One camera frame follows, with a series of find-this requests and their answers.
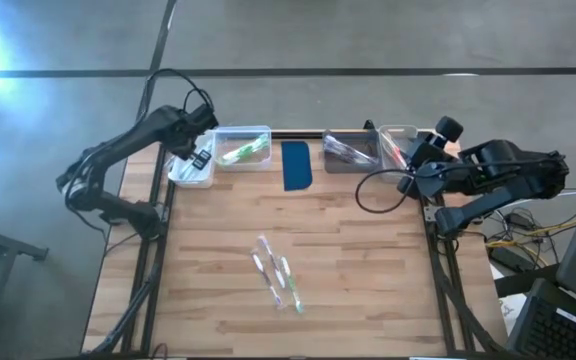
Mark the grey translucent plastic bin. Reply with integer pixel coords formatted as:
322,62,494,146
322,129,382,175

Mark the yellow floor cable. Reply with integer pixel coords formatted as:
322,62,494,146
485,219,576,251

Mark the light grey plastic bin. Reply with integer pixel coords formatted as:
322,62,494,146
378,124,419,184

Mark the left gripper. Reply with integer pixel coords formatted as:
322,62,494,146
165,103,220,172

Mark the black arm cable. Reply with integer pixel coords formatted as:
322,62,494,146
137,67,215,124
354,167,419,215

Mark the blue cloth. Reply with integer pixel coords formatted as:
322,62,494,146
281,140,314,192

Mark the orange toothbrush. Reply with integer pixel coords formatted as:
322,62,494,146
382,132,405,170

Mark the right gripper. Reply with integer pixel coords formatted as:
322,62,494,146
396,115,469,199

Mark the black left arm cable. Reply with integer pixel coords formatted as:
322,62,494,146
137,67,215,124

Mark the white plastic bin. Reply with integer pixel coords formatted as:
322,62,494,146
167,130,217,190

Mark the blue toothbrush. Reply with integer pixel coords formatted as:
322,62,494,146
175,152,197,182

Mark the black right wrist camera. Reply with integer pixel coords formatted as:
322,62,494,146
415,160,452,197

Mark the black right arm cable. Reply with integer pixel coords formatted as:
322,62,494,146
354,167,419,215

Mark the clear plastic bin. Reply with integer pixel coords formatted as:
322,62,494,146
213,124,273,173

